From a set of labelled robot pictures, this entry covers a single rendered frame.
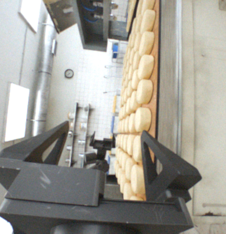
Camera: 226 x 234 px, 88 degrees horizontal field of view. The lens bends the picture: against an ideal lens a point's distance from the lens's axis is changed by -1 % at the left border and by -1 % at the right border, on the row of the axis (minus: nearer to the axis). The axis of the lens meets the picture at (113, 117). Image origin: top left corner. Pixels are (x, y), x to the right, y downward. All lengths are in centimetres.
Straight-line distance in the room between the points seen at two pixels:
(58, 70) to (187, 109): 475
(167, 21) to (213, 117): 24
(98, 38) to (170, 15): 60
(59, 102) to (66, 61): 147
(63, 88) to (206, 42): 449
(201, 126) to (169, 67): 14
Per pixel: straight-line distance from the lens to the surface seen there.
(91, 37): 93
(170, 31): 36
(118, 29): 99
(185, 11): 40
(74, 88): 457
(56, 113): 465
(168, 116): 27
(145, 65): 26
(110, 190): 401
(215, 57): 37
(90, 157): 73
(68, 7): 83
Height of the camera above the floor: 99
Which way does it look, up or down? 4 degrees down
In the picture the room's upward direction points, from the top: 84 degrees counter-clockwise
